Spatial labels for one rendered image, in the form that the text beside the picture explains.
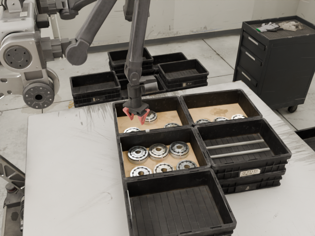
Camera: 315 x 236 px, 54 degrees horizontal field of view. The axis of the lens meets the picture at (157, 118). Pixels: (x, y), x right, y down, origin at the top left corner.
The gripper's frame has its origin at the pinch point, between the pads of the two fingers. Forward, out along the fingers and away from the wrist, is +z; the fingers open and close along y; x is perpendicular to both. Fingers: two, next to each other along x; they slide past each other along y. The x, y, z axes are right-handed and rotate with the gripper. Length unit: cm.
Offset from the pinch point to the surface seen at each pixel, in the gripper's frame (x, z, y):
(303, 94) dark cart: -208, 88, -40
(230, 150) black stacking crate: -31, 25, -35
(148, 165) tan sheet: 2.6, 23.3, -6.8
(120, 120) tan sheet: -16.7, 23.2, 27.9
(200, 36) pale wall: -321, 109, 139
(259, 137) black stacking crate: -49, 26, -44
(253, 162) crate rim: -20, 16, -51
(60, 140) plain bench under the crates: 7, 35, 57
